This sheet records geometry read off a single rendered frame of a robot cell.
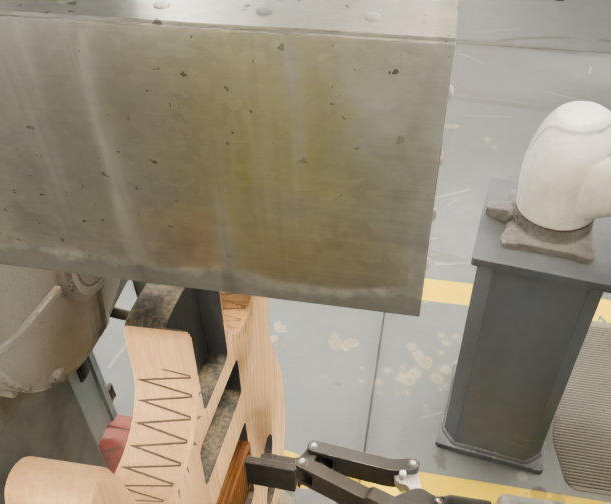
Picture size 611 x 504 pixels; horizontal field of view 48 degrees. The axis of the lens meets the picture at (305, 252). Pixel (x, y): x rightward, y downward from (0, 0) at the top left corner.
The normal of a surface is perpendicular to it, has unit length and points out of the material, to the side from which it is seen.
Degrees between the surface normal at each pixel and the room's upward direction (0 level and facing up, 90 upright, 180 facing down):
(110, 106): 90
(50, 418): 90
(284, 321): 0
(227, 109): 90
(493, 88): 0
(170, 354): 82
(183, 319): 88
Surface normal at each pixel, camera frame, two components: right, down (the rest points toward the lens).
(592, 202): -0.22, 0.72
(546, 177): -0.69, 0.47
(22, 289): 0.94, 0.17
